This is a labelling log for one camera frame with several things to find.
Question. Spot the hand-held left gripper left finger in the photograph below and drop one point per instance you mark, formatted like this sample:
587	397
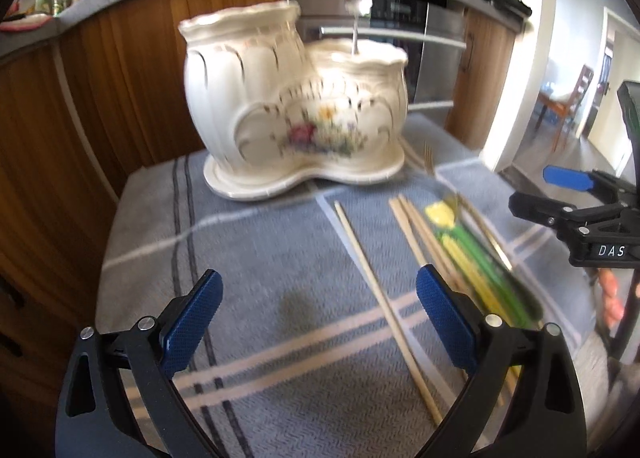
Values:
192	323

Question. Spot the red white dish cloth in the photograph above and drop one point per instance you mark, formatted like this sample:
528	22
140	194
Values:
22	22

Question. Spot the red cap bottle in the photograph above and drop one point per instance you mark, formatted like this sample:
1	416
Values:
42	0

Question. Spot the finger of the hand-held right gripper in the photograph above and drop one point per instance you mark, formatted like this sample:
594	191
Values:
567	178
537	210

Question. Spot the wide wooden kitchen cabinet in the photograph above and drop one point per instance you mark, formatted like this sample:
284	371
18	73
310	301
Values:
125	62

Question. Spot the grey striped cloth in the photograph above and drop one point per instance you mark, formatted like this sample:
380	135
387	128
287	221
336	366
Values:
280	258

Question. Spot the person's right hand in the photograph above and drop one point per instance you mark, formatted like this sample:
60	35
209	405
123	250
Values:
612	298

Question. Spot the green yellow plastic utensil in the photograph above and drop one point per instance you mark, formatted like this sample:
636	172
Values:
470	273

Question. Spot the wooden chair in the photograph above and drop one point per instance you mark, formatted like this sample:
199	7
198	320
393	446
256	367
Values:
570	102

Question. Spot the narrow wooden kitchen cabinet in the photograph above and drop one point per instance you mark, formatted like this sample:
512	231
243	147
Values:
487	77

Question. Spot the stainless steel oven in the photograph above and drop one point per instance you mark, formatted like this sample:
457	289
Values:
440	67

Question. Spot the yellow green plastic spoon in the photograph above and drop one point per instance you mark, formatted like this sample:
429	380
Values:
440	215

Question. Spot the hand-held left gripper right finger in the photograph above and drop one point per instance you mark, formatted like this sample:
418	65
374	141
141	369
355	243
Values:
447	323

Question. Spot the white floral ceramic utensil holder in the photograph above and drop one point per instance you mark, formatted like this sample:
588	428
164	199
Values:
260	102

